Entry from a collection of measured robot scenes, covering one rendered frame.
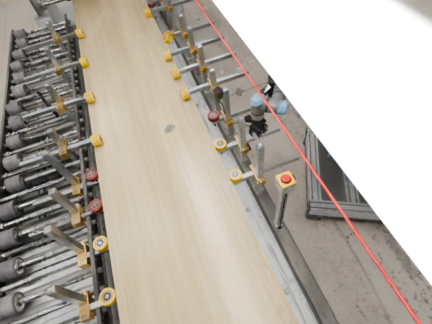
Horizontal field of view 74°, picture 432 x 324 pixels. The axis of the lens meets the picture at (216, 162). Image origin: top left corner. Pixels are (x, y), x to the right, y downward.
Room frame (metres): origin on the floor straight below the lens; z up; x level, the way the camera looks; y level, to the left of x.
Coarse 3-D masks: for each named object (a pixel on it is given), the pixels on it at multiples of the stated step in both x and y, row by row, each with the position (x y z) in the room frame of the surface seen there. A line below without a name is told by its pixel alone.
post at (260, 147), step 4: (256, 144) 0.87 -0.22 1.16; (260, 144) 0.86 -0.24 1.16; (256, 148) 0.86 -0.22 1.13; (260, 148) 0.84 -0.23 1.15; (264, 148) 0.85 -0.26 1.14; (256, 152) 0.86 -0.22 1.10; (260, 152) 0.84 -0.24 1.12; (256, 156) 0.86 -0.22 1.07; (260, 156) 0.84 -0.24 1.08; (256, 160) 0.86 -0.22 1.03; (260, 160) 0.84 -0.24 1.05; (256, 164) 0.86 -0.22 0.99; (260, 164) 0.84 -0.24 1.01; (256, 168) 0.86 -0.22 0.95; (260, 168) 0.84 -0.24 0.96; (256, 172) 0.86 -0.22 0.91; (260, 172) 0.84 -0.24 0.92; (256, 176) 0.86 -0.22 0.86; (260, 176) 0.84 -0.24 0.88; (256, 184) 0.85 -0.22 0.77; (260, 188) 0.84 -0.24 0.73
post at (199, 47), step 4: (200, 44) 1.84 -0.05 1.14; (200, 48) 1.82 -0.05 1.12; (200, 52) 1.82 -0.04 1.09; (200, 56) 1.82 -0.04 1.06; (200, 60) 1.82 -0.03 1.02; (204, 60) 1.83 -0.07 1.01; (200, 64) 1.85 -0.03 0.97; (204, 64) 1.83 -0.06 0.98; (204, 76) 1.82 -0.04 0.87; (204, 80) 1.82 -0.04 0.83
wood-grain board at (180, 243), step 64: (128, 0) 3.24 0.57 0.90; (128, 64) 2.13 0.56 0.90; (128, 128) 1.41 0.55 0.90; (192, 128) 1.30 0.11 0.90; (128, 192) 0.90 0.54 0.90; (192, 192) 0.81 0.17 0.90; (128, 256) 0.52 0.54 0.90; (192, 256) 0.45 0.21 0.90; (256, 256) 0.39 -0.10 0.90; (128, 320) 0.22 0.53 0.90; (192, 320) 0.17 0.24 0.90; (256, 320) 0.12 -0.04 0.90
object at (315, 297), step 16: (208, 96) 1.78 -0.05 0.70; (224, 128) 1.41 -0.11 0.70; (240, 160) 1.10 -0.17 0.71; (256, 192) 0.84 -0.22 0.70; (272, 208) 0.71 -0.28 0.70; (272, 224) 0.61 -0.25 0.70; (288, 240) 0.50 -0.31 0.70; (288, 256) 0.41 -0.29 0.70; (304, 272) 0.32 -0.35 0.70; (304, 288) 0.24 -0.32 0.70; (320, 304) 0.16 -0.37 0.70; (320, 320) 0.09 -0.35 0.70; (336, 320) 0.08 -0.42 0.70
